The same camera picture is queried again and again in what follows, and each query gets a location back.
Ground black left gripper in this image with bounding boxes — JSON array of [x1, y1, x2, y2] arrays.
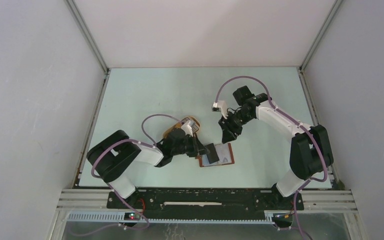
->
[[171, 132, 210, 158]]

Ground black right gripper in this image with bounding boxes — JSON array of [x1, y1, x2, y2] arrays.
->
[[218, 109, 254, 145]]

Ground white striped credit card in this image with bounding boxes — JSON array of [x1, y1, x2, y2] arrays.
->
[[215, 143, 234, 165]]

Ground brown leather card holder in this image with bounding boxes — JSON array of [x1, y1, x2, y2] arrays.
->
[[197, 143, 235, 168]]

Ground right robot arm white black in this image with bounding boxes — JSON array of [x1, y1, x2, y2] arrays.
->
[[212, 86, 334, 209]]

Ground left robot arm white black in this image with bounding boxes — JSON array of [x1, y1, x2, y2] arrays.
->
[[86, 128, 210, 208]]

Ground stack of credit cards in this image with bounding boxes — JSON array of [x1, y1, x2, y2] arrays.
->
[[189, 116, 201, 132]]

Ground beige oval card tray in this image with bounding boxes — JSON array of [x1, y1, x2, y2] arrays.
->
[[162, 115, 198, 138]]

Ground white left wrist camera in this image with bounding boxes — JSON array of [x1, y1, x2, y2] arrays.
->
[[180, 120, 195, 136]]

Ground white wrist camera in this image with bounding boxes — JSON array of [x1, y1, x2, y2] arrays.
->
[[180, 120, 195, 136], [211, 100, 228, 119]]

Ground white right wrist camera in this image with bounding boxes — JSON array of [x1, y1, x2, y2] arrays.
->
[[211, 100, 228, 119]]

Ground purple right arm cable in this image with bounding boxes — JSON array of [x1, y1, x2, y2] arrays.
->
[[215, 75, 329, 240]]

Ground aluminium frame rail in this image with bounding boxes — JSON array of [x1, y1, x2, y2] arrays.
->
[[56, 189, 358, 214]]

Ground white toothed cable duct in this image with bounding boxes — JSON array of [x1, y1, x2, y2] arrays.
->
[[66, 211, 276, 225]]

